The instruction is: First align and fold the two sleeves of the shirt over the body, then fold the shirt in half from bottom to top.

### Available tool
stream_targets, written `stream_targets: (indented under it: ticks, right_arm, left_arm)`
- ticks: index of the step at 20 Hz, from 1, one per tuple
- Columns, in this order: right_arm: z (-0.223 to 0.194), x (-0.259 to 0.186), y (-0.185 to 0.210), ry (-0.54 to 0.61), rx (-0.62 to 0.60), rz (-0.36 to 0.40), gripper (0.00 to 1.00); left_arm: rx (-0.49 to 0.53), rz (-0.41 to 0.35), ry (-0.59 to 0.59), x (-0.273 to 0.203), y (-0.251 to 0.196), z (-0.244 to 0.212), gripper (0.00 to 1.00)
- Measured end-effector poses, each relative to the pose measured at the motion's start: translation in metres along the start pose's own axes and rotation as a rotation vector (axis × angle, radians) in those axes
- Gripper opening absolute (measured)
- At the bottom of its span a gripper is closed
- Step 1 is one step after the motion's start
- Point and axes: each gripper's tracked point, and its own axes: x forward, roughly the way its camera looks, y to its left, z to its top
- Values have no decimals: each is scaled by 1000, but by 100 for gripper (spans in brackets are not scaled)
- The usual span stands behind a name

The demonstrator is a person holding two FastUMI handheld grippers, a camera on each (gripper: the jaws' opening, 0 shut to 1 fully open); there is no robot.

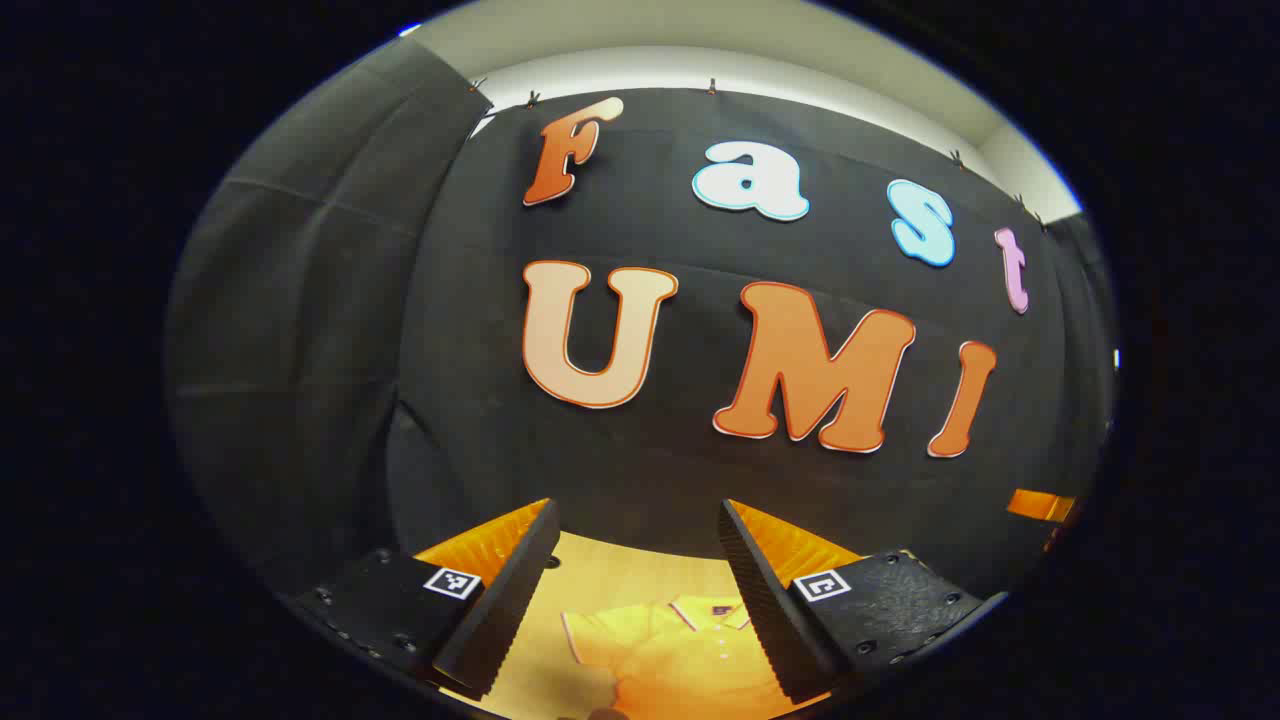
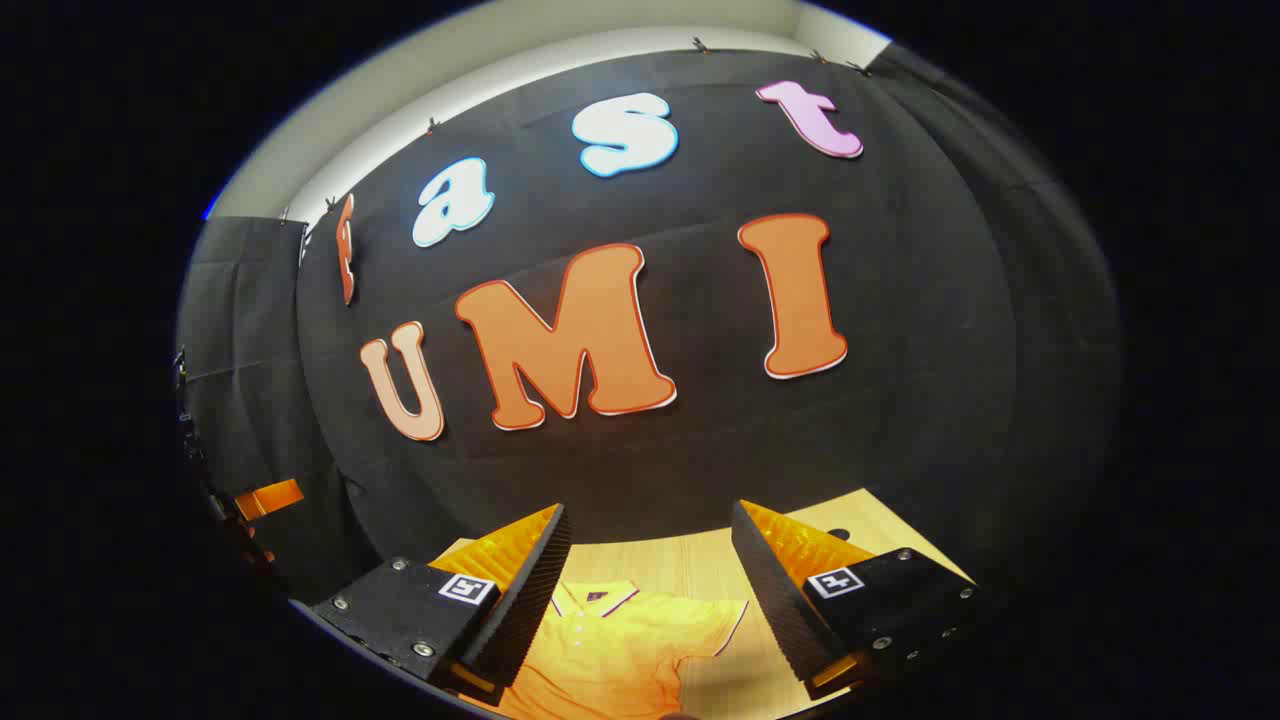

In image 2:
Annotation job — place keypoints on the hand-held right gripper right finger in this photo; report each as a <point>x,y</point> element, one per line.
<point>775,600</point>

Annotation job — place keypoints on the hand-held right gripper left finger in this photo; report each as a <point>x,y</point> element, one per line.
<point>530,600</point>

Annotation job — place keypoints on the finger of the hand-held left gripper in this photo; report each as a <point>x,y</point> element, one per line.
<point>272,497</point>

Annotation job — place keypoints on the orange T-shirt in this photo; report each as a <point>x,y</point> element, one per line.
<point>620,650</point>

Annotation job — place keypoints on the black backdrop cloth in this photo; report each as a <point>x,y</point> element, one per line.
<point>900,400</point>

